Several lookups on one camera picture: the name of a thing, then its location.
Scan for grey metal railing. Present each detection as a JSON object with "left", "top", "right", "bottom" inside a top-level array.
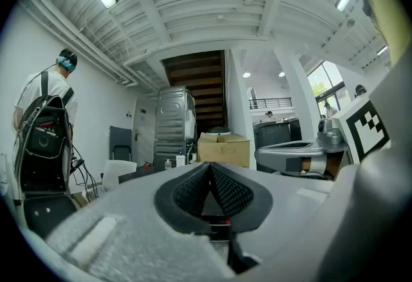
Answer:
[{"left": 248, "top": 97, "right": 293, "bottom": 110}]

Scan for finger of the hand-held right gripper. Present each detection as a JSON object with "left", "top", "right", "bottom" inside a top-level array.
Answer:
[
  {"left": 254, "top": 144, "right": 326, "bottom": 176},
  {"left": 267, "top": 140, "right": 315, "bottom": 147}
]

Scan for large cardboard box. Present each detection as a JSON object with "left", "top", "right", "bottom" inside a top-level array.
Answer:
[{"left": 196, "top": 132, "right": 251, "bottom": 169}]

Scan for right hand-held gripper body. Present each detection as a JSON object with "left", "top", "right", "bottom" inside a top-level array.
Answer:
[{"left": 317, "top": 96, "right": 392, "bottom": 166}]

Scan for black round device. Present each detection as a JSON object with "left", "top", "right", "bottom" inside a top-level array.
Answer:
[{"left": 22, "top": 192, "right": 79, "bottom": 240}]

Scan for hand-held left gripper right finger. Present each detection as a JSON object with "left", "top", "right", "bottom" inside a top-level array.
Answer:
[{"left": 211, "top": 161, "right": 334, "bottom": 282}]

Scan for white door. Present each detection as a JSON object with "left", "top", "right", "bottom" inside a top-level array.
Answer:
[{"left": 133, "top": 102, "right": 156, "bottom": 166}]

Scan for large window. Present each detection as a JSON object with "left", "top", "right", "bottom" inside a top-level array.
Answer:
[{"left": 306, "top": 61, "right": 348, "bottom": 108}]

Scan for dark folding chair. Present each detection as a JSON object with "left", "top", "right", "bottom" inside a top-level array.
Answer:
[{"left": 108, "top": 125, "right": 133, "bottom": 162}]

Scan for silver metal appliance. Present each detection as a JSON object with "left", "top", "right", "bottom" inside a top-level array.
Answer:
[{"left": 154, "top": 85, "right": 196, "bottom": 142}]

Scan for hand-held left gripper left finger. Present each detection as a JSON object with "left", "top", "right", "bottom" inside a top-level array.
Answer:
[{"left": 44, "top": 161, "right": 238, "bottom": 282}]

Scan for dark grey appliance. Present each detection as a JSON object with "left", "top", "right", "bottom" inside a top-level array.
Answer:
[{"left": 153, "top": 139, "right": 195, "bottom": 173}]

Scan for black marble sink countertop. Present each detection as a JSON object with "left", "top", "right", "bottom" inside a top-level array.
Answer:
[{"left": 118, "top": 167, "right": 164, "bottom": 184}]

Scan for black backpack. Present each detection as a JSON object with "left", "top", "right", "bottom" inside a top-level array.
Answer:
[{"left": 14, "top": 71, "right": 74, "bottom": 194}]

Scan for person's yellow shirt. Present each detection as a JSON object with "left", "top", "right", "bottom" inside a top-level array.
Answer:
[{"left": 360, "top": 0, "right": 412, "bottom": 68}]

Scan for brown wooden staircase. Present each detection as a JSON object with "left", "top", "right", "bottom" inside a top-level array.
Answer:
[{"left": 162, "top": 50, "right": 229, "bottom": 139}]

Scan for black backpack cables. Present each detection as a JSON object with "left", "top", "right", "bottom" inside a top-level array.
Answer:
[{"left": 69, "top": 142, "right": 99, "bottom": 198}]

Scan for dark grey round counter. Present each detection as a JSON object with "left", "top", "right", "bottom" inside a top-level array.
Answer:
[{"left": 253, "top": 118, "right": 302, "bottom": 150}]

